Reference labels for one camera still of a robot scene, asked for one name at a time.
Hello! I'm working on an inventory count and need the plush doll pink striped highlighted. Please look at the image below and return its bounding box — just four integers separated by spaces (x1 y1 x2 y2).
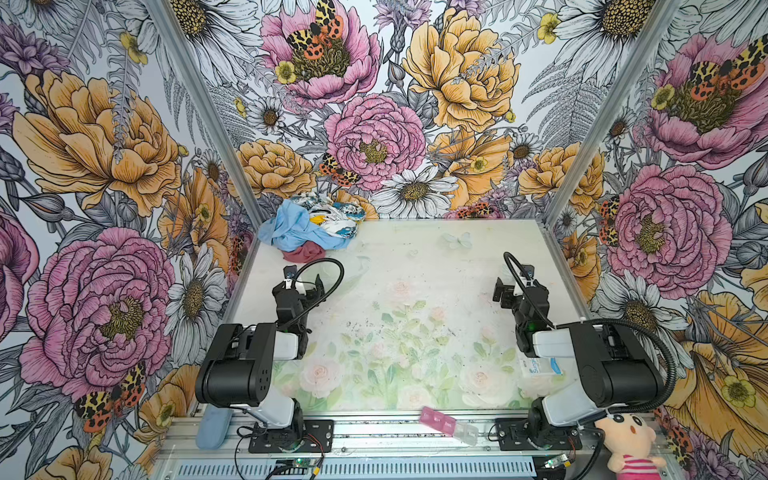
595 413 666 480

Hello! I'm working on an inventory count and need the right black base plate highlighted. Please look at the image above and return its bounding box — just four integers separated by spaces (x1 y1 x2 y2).
491 418 582 451

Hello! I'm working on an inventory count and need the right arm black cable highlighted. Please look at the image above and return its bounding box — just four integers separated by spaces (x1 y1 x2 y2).
502 251 678 415

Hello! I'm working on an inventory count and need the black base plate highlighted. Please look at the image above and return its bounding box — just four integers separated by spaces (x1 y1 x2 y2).
491 418 582 451
248 420 335 454

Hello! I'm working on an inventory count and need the maroon ribbed cloth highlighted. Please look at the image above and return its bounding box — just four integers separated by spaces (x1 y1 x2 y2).
282 241 326 264

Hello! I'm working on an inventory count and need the pink clear plastic case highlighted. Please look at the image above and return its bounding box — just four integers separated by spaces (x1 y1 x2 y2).
419 407 479 446

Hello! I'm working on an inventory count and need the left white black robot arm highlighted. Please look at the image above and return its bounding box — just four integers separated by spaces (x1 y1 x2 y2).
195 278 325 452

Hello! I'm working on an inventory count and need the colourful patterned cloth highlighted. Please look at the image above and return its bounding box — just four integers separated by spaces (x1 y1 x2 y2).
297 193 366 239

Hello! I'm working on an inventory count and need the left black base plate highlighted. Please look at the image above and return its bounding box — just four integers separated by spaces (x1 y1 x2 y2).
248 420 335 454

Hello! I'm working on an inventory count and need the perforated white cable tray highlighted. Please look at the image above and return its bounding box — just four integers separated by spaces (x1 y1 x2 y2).
170 456 537 479

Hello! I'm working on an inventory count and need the white blue tissue pack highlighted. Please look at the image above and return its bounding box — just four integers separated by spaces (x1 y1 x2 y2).
519 356 564 379

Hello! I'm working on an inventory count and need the small green circuit board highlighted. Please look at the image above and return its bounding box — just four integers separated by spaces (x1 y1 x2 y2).
291 458 316 469

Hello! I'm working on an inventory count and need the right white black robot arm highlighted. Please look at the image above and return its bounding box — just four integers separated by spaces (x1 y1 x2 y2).
489 253 677 451

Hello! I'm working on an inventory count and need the light blue cloth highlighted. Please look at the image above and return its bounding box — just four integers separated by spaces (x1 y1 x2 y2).
257 200 350 252

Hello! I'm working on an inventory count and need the blue grey sponge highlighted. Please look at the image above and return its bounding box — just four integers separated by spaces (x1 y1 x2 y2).
195 405 234 451

